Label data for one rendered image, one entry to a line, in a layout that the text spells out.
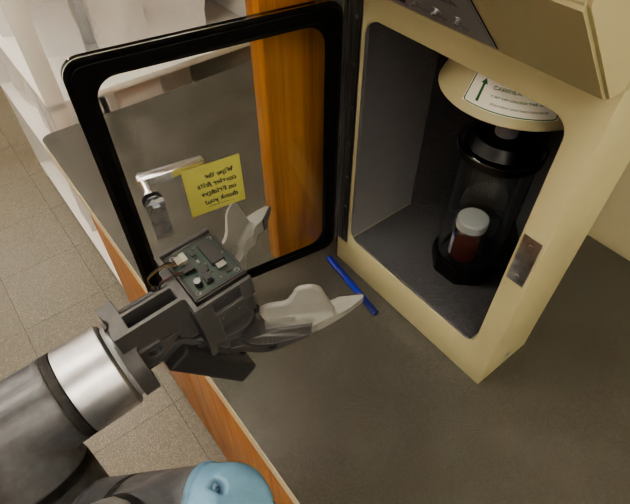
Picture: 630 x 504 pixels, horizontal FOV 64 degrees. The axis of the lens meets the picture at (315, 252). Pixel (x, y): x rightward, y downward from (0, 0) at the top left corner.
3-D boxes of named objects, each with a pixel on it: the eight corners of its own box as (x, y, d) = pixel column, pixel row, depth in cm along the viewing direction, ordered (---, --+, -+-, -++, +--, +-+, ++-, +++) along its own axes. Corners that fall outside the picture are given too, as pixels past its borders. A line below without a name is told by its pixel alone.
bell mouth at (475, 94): (503, 36, 65) (515, -9, 61) (633, 93, 56) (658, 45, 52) (405, 79, 58) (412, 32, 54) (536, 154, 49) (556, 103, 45)
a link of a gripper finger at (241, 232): (264, 175, 50) (230, 244, 45) (272, 215, 55) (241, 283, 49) (235, 170, 51) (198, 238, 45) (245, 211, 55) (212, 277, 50)
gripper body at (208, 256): (260, 274, 40) (121, 363, 36) (274, 329, 47) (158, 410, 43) (211, 221, 44) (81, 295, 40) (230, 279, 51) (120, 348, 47)
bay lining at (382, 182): (450, 176, 93) (504, -33, 67) (575, 259, 79) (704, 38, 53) (350, 235, 83) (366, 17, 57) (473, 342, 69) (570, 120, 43)
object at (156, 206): (175, 236, 64) (165, 202, 60) (158, 242, 63) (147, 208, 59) (170, 226, 65) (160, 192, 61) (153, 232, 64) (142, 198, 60)
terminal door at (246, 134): (334, 244, 85) (344, -4, 55) (157, 316, 75) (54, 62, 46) (331, 241, 86) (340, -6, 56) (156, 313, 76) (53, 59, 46)
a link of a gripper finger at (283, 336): (311, 340, 43) (209, 347, 43) (312, 349, 44) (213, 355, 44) (309, 294, 46) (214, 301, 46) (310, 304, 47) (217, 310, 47)
